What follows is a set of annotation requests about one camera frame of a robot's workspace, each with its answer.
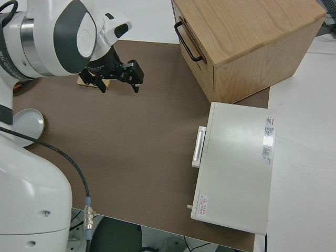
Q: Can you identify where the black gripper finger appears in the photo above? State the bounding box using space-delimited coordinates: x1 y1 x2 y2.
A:
115 59 144 94
80 68 107 94

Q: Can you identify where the toaster oven door handle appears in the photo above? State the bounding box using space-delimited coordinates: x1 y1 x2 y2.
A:
191 125 207 168

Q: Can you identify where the black box handle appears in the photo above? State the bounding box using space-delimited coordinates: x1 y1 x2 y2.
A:
174 20 204 62

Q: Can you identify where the wooden mug rack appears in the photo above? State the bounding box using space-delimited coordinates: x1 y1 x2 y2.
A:
77 75 111 89

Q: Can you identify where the black background equipment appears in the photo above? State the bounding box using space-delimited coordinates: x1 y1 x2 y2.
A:
318 0 336 39

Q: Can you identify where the brown table mat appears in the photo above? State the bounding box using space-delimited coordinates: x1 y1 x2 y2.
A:
13 39 271 252

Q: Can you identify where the white toaster oven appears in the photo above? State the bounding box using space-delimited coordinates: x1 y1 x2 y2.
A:
186 101 278 236

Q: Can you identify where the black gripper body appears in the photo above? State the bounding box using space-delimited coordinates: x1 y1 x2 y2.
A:
87 48 132 79

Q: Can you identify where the large wooden box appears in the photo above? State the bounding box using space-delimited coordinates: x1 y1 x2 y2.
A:
170 0 327 104

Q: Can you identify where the gray round plate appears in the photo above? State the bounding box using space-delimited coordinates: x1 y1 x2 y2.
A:
13 108 47 148

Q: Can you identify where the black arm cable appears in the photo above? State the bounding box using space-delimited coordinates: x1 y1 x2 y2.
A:
0 125 95 252

